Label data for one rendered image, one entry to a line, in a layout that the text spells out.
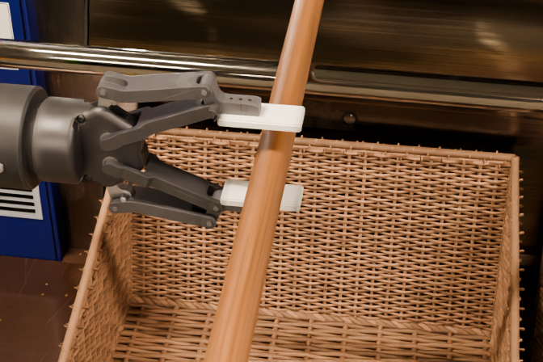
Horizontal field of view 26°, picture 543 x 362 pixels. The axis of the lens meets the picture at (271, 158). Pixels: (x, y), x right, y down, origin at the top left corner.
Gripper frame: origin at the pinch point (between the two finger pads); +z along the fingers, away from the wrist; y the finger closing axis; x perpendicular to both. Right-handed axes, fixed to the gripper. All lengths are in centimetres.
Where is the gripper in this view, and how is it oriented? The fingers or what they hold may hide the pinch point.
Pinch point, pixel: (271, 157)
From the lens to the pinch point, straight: 101.2
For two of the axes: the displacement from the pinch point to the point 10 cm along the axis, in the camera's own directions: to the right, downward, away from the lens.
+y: 0.0, 8.1, 5.9
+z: 9.9, 0.8, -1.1
